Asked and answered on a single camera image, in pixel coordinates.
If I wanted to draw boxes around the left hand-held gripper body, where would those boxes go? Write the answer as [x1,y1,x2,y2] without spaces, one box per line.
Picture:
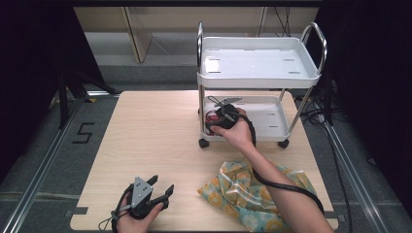
[127,176,170,220]

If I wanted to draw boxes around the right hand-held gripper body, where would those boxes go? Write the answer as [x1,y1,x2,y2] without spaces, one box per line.
[207,95,243,130]

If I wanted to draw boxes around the white two-tier trolley cart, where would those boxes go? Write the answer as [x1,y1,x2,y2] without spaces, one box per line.
[196,20,328,150]

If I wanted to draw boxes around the fruit-print shopping bag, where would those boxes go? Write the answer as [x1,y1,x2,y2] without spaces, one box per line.
[197,158,317,233]

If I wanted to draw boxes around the person's right hand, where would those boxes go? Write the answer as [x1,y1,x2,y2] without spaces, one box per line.
[210,108,257,153]

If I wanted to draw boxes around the person's left hand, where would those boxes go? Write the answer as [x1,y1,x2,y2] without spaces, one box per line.
[116,202,165,233]

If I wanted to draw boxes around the light wooden shelf unit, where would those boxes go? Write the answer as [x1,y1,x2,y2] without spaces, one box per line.
[73,6,320,64]

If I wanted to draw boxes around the black metal stand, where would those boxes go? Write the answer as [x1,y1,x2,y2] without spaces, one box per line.
[57,68,119,130]

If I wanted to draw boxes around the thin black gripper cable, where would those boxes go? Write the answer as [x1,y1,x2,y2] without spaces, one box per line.
[98,183,134,233]

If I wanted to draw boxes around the black floor cables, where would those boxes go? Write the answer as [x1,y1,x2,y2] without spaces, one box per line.
[291,91,332,128]

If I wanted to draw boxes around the thick black gripper cable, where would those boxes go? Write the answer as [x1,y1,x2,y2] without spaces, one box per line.
[237,113,325,216]

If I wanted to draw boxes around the metal floor rail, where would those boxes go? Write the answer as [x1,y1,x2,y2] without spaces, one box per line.
[0,93,90,233]
[320,121,392,233]

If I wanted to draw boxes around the black hanging cables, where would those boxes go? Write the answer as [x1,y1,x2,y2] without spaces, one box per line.
[273,6,292,38]

